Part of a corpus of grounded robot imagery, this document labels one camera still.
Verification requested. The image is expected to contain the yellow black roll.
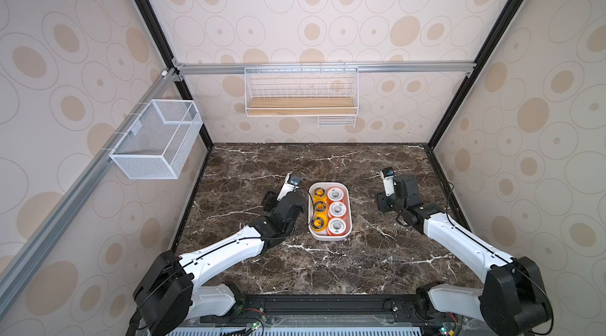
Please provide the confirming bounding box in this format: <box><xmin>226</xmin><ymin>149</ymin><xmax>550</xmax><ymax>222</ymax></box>
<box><xmin>310</xmin><ymin>216</ymin><xmax>328</xmax><ymax>233</ymax></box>
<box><xmin>313</xmin><ymin>200</ymin><xmax>328</xmax><ymax>214</ymax></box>
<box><xmin>312</xmin><ymin>188</ymin><xmax>327</xmax><ymax>201</ymax></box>

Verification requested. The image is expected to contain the white plastic storage box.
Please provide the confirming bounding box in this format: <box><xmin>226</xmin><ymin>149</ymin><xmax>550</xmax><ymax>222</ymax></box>
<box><xmin>308</xmin><ymin>182</ymin><xmax>353</xmax><ymax>241</ymax></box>

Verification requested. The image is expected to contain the orange tape roll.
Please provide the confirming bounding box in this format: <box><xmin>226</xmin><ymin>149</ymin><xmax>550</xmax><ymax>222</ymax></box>
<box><xmin>327</xmin><ymin>218</ymin><xmax>347</xmax><ymax>236</ymax></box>
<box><xmin>328</xmin><ymin>201</ymin><xmax>347</xmax><ymax>219</ymax></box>

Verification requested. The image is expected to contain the orange tape roll mid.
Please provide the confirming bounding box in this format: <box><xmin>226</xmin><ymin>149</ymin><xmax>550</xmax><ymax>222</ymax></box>
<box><xmin>327</xmin><ymin>187</ymin><xmax>345</xmax><ymax>202</ymax></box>

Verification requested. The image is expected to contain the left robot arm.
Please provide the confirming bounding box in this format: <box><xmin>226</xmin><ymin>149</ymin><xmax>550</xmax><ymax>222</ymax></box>
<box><xmin>127</xmin><ymin>189</ymin><xmax>309</xmax><ymax>335</ymax></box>

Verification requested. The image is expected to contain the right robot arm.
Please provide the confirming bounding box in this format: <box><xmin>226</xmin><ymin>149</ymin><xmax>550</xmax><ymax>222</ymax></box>
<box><xmin>377</xmin><ymin>167</ymin><xmax>554</xmax><ymax>335</ymax></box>

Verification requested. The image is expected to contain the white mesh basket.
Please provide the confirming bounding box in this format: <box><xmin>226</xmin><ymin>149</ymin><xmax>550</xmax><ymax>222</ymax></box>
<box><xmin>109</xmin><ymin>99</ymin><xmax>203</xmax><ymax>180</ymax></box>

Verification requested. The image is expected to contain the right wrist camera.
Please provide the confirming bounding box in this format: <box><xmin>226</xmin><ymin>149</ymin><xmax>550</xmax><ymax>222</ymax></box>
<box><xmin>380</xmin><ymin>167</ymin><xmax>395</xmax><ymax>197</ymax></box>

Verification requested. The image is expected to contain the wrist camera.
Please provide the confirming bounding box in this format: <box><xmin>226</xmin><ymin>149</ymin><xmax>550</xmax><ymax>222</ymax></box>
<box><xmin>380</xmin><ymin>167</ymin><xmax>395</xmax><ymax>197</ymax></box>
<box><xmin>277</xmin><ymin>173</ymin><xmax>301</xmax><ymax>201</ymax></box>

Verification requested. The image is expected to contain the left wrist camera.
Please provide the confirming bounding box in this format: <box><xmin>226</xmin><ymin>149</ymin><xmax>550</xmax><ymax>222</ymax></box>
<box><xmin>277</xmin><ymin>173</ymin><xmax>301</xmax><ymax>201</ymax></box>

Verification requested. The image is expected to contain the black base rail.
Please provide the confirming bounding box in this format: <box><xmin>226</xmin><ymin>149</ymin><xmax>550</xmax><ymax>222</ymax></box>
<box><xmin>168</xmin><ymin>294</ymin><xmax>463</xmax><ymax>331</ymax></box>

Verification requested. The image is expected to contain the white wire shelf wood board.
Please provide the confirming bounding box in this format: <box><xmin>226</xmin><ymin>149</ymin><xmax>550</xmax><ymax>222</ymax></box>
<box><xmin>244</xmin><ymin>72</ymin><xmax>360</xmax><ymax>126</ymax></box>

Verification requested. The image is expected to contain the aluminium rail back wall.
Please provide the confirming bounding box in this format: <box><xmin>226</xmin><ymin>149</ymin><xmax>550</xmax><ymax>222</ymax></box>
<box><xmin>176</xmin><ymin>61</ymin><xmax>476</xmax><ymax>75</ymax></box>

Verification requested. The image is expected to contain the aluminium rail wall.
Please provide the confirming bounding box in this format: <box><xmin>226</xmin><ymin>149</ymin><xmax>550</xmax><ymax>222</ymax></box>
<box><xmin>176</xmin><ymin>61</ymin><xmax>476</xmax><ymax>75</ymax></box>
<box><xmin>1</xmin><ymin>68</ymin><xmax>178</xmax><ymax>318</ymax></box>

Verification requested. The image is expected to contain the aluminium rail left wall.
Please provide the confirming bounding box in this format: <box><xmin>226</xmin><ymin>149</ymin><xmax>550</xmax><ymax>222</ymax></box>
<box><xmin>1</xmin><ymin>68</ymin><xmax>178</xmax><ymax>318</ymax></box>

